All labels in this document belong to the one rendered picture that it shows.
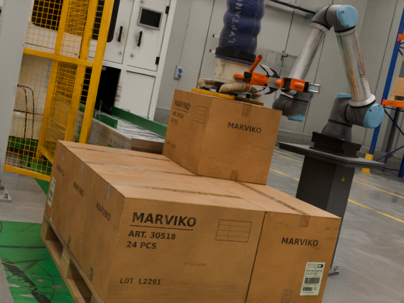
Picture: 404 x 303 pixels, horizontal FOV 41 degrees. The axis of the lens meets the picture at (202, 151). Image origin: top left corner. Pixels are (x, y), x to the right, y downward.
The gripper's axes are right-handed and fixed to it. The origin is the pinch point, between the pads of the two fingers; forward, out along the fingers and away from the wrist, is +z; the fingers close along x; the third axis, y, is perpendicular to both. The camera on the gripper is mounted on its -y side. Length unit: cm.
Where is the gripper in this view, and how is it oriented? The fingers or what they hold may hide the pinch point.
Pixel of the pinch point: (257, 79)
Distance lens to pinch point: 284.4
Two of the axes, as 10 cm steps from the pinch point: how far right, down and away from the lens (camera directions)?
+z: -8.8, -1.3, -4.6
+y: -4.3, -1.9, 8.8
